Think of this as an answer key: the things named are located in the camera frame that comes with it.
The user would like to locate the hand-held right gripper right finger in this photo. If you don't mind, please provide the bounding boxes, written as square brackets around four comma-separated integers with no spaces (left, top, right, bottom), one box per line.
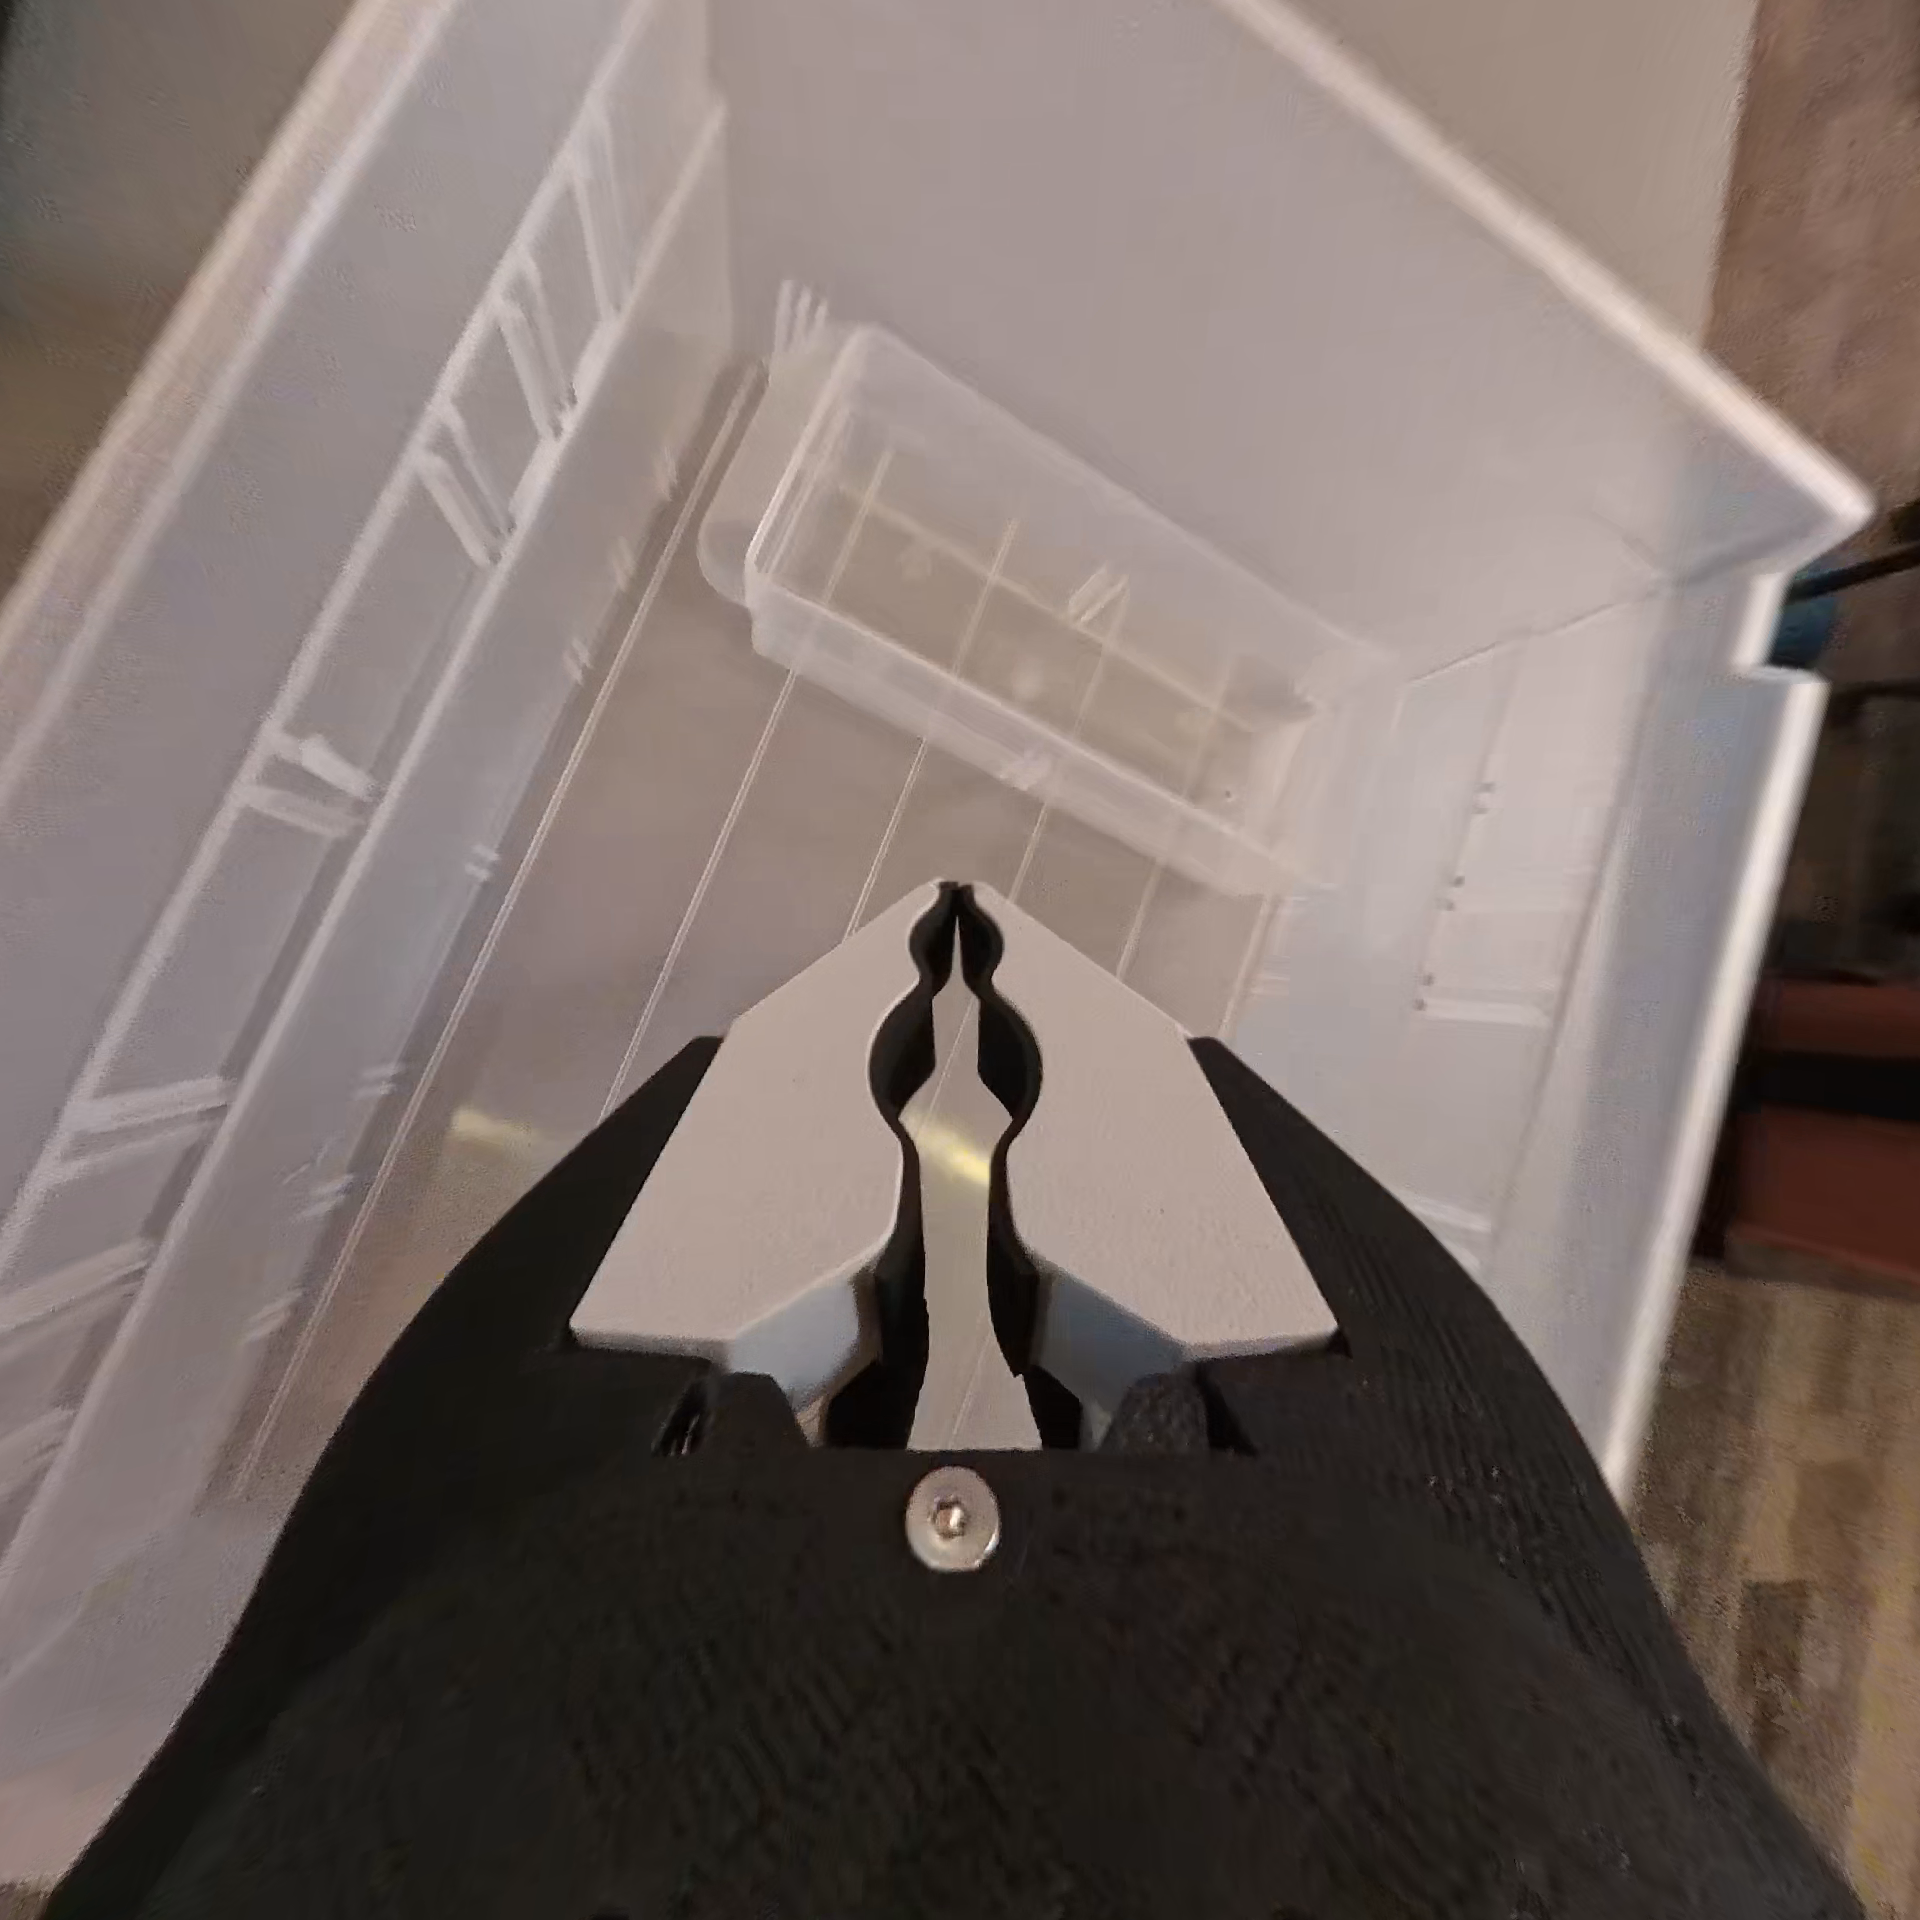
[948,880,1341,1408]

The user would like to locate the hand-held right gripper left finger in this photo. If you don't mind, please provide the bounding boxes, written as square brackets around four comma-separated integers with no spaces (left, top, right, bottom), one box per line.
[568,880,962,1414]

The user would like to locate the small clear plastic drawer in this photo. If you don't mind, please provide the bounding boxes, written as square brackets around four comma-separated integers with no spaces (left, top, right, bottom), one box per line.
[697,320,1390,902]

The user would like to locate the clear plastic storage bin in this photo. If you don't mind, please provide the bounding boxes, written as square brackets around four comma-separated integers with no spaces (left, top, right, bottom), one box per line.
[0,0,1881,1741]

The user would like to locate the dark red wooden furniture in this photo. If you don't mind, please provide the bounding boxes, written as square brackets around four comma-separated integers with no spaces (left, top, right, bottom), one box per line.
[1708,959,1920,1273]

